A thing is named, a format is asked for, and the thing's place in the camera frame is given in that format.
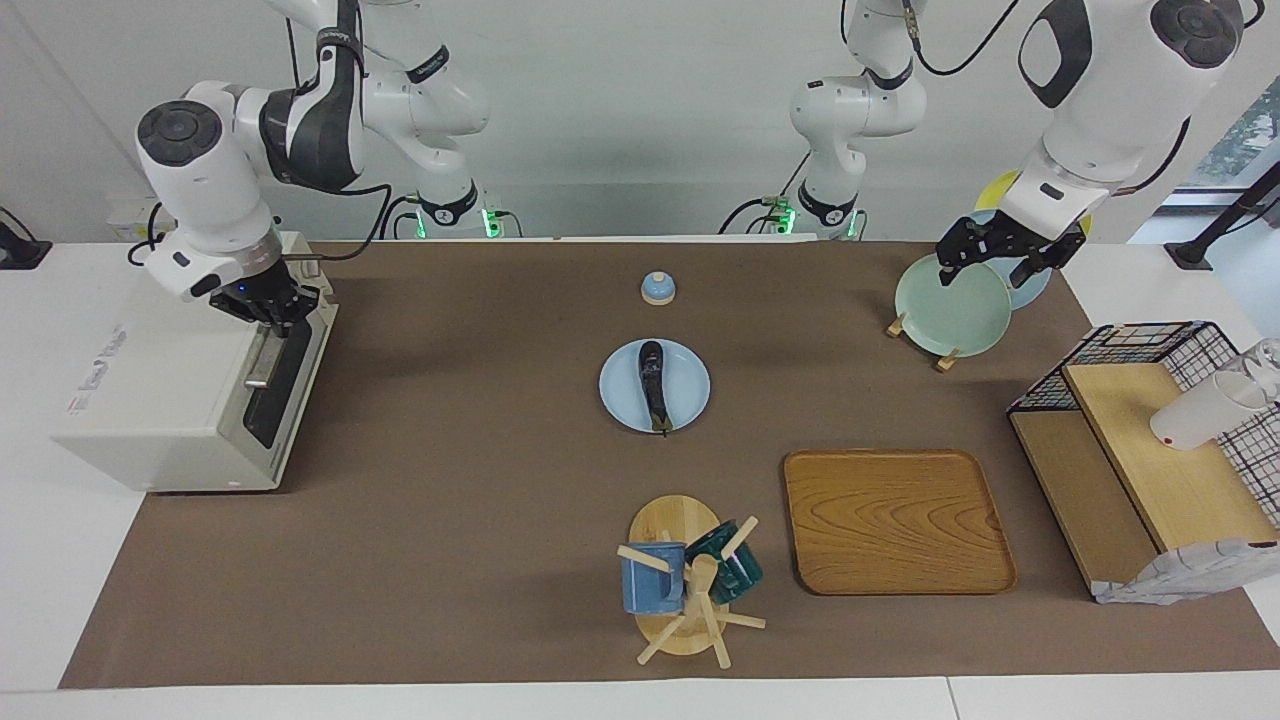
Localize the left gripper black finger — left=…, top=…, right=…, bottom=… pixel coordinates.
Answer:
left=1010, top=232, right=1087, bottom=288
left=937, top=220, right=991, bottom=288

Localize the cream toaster oven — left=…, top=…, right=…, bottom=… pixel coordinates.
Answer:
left=52, top=232, right=339, bottom=494

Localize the dark purple eggplant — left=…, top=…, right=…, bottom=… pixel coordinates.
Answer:
left=638, top=341, right=673, bottom=436

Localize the light blue racked plate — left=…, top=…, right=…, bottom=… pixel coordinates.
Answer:
left=965, top=210, right=1054, bottom=311

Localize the yellow racked plate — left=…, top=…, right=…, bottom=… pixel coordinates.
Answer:
left=975, top=170, right=1093, bottom=241

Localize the pale green racked plate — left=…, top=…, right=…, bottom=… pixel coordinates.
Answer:
left=894, top=253, right=1013, bottom=358

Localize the wooden plate rack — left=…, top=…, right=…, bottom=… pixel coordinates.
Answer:
left=886, top=312, right=963, bottom=374

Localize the black clamp stand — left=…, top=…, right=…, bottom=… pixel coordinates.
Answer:
left=0, top=207, right=53, bottom=271
left=1165, top=160, right=1280, bottom=271

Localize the white power strip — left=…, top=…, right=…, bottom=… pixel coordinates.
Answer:
left=108, top=200, right=166, bottom=241

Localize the white cup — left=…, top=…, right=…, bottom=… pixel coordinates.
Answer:
left=1150, top=372, right=1271, bottom=451

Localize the wooden stepped shelf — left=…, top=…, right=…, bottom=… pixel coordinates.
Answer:
left=1008, top=362, right=1280, bottom=601

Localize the clear drinking glass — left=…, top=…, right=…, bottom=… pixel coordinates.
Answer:
left=1240, top=338, right=1280, bottom=401

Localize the brown table mat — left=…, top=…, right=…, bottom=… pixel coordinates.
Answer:
left=58, top=240, right=1280, bottom=691

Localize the wooden serving tray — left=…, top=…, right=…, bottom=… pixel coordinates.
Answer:
left=783, top=449, right=1018, bottom=597

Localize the grey cloth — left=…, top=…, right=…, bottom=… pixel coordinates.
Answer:
left=1092, top=538, right=1280, bottom=606

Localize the dark green mug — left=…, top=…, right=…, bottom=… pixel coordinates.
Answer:
left=685, top=520, right=765, bottom=605

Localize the wooden mug tree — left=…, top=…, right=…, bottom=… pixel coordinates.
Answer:
left=616, top=495, right=768, bottom=669

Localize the blue mug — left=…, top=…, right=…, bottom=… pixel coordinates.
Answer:
left=621, top=543, right=688, bottom=615

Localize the black power strip cable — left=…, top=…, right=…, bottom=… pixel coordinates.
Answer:
left=127, top=205, right=166, bottom=266

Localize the black wire basket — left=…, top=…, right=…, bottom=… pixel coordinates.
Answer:
left=1007, top=321, right=1280, bottom=531

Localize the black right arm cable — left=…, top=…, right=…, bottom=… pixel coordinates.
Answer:
left=280, top=0, right=396, bottom=263

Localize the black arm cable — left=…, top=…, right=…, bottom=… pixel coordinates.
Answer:
left=280, top=0, right=396, bottom=263
left=900, top=0, right=1021, bottom=77

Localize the black right base cable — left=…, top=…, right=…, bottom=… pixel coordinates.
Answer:
left=378, top=193, right=421, bottom=241

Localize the black base cable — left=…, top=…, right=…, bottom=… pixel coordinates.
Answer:
left=378, top=193, right=421, bottom=241
left=718, top=150, right=813, bottom=236

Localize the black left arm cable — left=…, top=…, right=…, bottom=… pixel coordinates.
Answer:
left=900, top=0, right=1021, bottom=77

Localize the black left base cable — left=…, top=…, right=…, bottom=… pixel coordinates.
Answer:
left=718, top=150, right=813, bottom=236

